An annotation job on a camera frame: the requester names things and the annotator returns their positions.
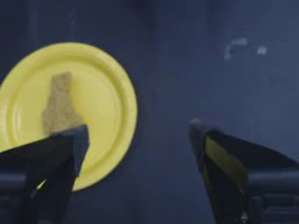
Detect yellow plate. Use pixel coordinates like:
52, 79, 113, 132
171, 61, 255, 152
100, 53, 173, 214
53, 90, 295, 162
0, 41, 139, 193

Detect brown toy chicken wing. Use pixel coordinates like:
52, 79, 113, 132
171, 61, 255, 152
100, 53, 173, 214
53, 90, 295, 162
41, 71, 88, 137

